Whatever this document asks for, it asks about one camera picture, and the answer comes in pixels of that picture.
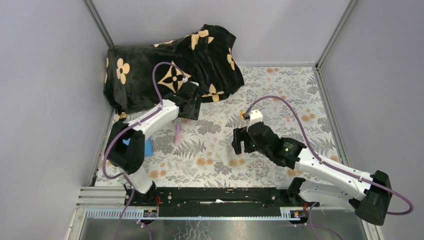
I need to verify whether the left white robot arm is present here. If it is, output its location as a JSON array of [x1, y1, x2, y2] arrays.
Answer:
[[103, 81, 202, 206]]

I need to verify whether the pink highlighter pen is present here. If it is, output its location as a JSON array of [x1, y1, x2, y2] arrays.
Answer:
[[174, 123, 181, 145]]

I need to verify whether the blue cartoon cloth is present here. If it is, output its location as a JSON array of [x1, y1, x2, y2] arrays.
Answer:
[[121, 137, 153, 157]]

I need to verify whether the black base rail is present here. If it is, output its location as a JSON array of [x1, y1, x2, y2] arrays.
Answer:
[[124, 178, 312, 218]]

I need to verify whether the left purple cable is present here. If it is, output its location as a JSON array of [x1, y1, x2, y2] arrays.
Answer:
[[101, 61, 190, 240]]

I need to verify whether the black floral plush blanket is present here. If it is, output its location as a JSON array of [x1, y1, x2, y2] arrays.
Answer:
[[103, 24, 245, 114]]

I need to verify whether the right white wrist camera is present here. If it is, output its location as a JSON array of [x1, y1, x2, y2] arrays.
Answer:
[[243, 110, 263, 128]]

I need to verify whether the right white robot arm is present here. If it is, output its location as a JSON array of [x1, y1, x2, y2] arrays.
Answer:
[[231, 122, 393, 226]]

